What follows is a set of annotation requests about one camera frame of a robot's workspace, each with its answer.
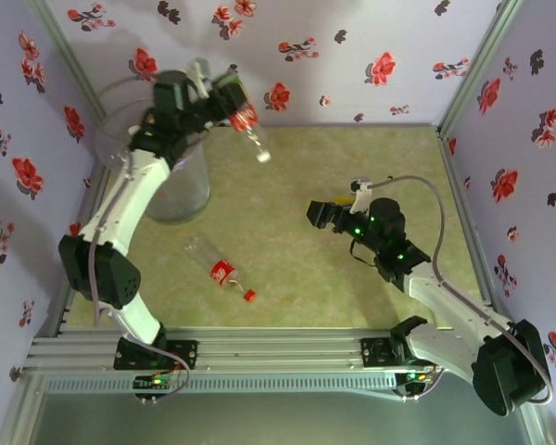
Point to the aluminium mounting rail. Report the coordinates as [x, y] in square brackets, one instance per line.
[278, 347]

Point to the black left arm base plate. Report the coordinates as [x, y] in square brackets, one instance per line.
[185, 352]

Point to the cola bottle with red cap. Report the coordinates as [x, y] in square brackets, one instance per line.
[221, 272]

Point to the aluminium side rail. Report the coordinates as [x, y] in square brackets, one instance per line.
[458, 185]
[67, 306]

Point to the bottle with colourful red label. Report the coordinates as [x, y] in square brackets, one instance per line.
[243, 117]

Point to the aluminium frame post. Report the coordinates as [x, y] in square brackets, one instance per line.
[482, 60]
[60, 41]

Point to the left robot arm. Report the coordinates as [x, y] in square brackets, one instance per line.
[120, 204]

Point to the translucent plastic bin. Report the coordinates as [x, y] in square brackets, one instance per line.
[185, 199]

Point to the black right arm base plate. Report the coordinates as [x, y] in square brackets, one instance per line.
[375, 352]

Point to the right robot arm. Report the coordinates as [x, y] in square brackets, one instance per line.
[454, 301]

